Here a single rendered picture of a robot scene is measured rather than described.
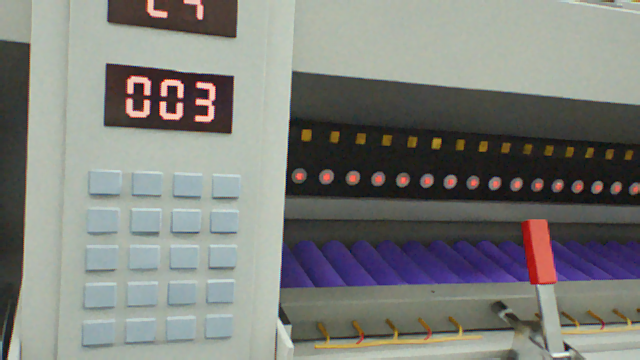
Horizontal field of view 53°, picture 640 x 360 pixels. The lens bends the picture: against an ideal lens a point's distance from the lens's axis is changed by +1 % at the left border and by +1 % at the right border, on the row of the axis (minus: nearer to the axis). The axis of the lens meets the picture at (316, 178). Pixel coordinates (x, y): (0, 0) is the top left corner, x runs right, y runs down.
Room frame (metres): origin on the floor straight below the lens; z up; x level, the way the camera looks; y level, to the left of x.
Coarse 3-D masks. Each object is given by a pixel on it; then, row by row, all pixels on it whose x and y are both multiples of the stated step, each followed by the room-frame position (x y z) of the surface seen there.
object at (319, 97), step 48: (0, 48) 0.39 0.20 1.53; (0, 96) 0.39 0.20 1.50; (336, 96) 0.48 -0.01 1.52; (384, 96) 0.49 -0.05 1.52; (432, 96) 0.51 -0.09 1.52; (480, 96) 0.52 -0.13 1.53; (528, 96) 0.54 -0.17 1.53; (0, 144) 0.39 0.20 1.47; (0, 192) 0.40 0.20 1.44; (0, 240) 0.40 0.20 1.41
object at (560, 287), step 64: (320, 128) 0.43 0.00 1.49; (384, 128) 0.45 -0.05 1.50; (320, 192) 0.45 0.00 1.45; (384, 192) 0.47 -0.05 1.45; (448, 192) 0.49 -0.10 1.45; (512, 192) 0.51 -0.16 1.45; (576, 192) 0.53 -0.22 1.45; (320, 256) 0.40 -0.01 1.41; (384, 256) 0.43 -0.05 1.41; (448, 256) 0.43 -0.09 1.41; (512, 256) 0.46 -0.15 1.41; (576, 256) 0.47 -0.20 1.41; (320, 320) 0.33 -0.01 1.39; (384, 320) 0.35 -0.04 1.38; (448, 320) 0.36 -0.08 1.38; (512, 320) 0.36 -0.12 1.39; (576, 320) 0.40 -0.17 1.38
